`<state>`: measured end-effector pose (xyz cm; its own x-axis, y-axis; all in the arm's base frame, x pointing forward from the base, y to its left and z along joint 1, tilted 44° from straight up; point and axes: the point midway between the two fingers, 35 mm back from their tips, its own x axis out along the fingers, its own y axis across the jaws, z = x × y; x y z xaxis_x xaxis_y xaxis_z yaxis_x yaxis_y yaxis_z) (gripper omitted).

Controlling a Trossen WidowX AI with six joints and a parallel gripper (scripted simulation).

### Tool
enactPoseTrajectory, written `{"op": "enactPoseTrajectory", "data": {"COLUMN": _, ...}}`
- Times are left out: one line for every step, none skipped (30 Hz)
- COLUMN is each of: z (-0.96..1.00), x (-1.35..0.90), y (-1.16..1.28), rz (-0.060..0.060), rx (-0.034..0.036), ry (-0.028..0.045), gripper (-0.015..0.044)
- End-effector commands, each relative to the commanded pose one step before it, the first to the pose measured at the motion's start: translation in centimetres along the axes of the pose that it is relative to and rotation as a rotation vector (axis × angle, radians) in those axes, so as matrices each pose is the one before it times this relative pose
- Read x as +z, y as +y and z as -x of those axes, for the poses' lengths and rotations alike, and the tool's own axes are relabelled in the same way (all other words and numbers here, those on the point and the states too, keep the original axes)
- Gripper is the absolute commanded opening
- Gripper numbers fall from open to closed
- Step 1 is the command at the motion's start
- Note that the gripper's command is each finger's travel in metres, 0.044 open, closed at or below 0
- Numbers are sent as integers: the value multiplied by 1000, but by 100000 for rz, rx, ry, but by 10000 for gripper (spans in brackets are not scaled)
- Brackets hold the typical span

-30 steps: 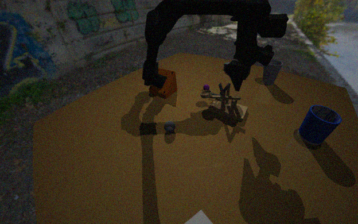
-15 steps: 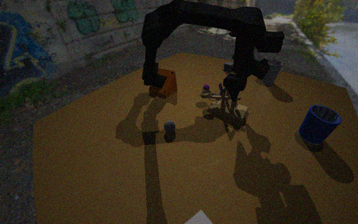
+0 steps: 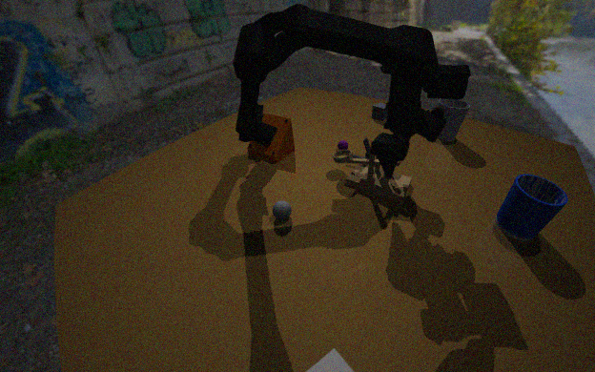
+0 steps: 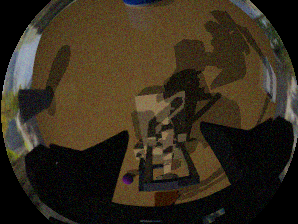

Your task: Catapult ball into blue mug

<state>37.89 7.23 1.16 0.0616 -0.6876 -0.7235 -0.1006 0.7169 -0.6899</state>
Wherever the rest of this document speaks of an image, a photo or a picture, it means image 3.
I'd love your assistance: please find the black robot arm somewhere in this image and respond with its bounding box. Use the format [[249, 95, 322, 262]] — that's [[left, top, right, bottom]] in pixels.
[[233, 4, 471, 147]]

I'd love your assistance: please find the white flat rectangular slab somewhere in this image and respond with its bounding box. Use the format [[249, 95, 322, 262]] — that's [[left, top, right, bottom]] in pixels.
[[306, 348, 354, 372]]

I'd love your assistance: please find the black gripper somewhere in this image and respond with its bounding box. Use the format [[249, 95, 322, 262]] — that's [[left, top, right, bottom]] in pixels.
[[371, 96, 421, 177]]

